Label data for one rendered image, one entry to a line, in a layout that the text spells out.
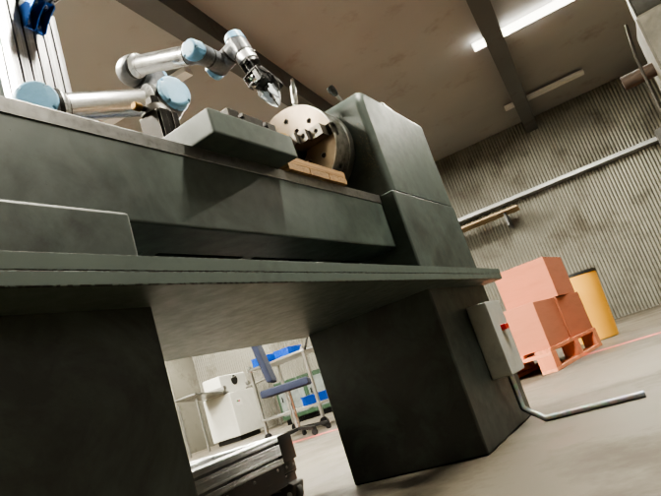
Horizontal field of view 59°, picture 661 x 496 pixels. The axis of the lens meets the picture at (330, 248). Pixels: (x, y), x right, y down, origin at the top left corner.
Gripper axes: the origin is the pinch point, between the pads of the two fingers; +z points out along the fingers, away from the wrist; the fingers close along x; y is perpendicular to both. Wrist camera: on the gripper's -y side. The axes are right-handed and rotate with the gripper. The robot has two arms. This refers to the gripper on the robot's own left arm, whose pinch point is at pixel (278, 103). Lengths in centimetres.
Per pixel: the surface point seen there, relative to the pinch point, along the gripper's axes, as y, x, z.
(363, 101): -5.1, 24.7, 20.6
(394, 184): -6, 17, 51
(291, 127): 12.5, 4.3, 18.9
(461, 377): -3, 1, 114
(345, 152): 6.4, 13.2, 36.1
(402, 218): -3, 14, 63
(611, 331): -413, -8, 131
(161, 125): 66, -4, 26
